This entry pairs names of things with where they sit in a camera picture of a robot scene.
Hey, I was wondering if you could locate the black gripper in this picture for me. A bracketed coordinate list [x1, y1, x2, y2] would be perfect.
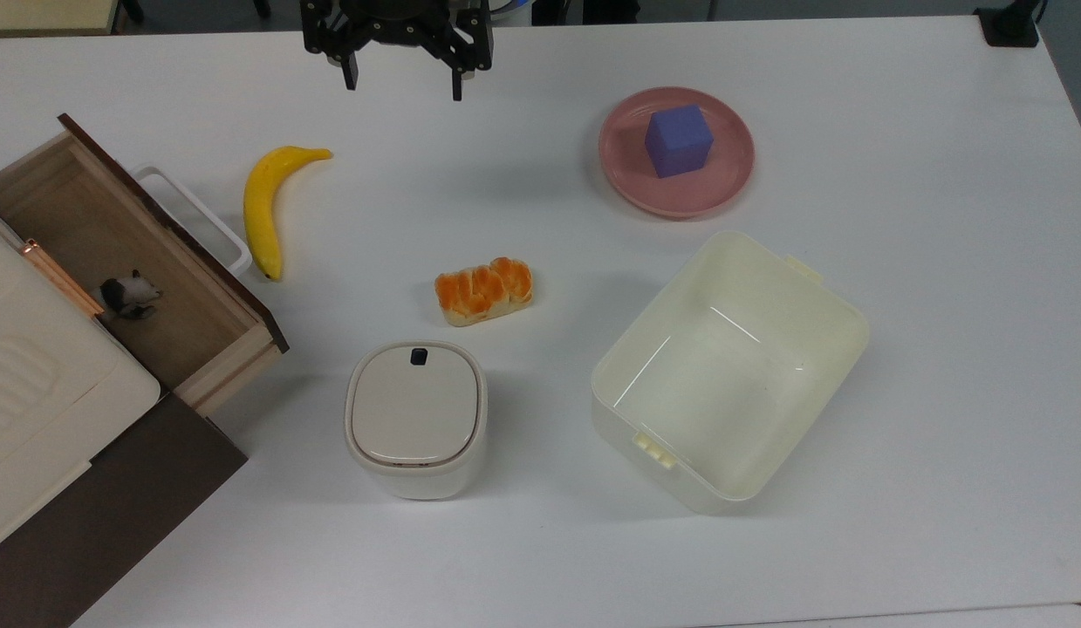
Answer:
[300, 0, 494, 102]

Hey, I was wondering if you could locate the black white panda toy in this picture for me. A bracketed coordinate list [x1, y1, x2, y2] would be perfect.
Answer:
[99, 270, 164, 322]

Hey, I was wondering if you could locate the wooden drawer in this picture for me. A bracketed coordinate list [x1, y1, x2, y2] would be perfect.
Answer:
[0, 113, 290, 418]

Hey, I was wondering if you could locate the yellow banana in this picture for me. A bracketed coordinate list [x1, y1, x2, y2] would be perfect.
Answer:
[243, 146, 333, 283]

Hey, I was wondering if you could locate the orange glazed bread loaf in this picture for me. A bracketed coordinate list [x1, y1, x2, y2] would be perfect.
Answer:
[434, 256, 535, 328]

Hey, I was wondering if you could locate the pink plate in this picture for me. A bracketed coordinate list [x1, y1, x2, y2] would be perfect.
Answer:
[599, 86, 756, 219]

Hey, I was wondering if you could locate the purple cube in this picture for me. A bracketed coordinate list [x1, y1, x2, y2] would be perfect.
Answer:
[644, 104, 714, 180]

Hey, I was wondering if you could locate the white lidded trash can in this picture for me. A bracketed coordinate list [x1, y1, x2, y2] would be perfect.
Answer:
[344, 340, 489, 501]

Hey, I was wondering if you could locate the beige side table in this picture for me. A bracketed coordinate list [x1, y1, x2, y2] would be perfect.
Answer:
[0, 0, 127, 38]

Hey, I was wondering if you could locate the cream plastic storage box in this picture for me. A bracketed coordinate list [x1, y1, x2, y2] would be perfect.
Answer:
[590, 230, 871, 515]

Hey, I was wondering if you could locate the dark brown cabinet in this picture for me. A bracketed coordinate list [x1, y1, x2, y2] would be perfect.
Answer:
[0, 392, 249, 628]

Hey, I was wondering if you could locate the black table clamp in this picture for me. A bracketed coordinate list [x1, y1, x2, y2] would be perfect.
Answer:
[975, 0, 1049, 48]

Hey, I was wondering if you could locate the white drawer handle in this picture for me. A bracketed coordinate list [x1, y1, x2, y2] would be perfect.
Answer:
[132, 166, 253, 278]

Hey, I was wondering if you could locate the copper bar handle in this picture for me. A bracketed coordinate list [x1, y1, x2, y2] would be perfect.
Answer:
[21, 240, 105, 317]

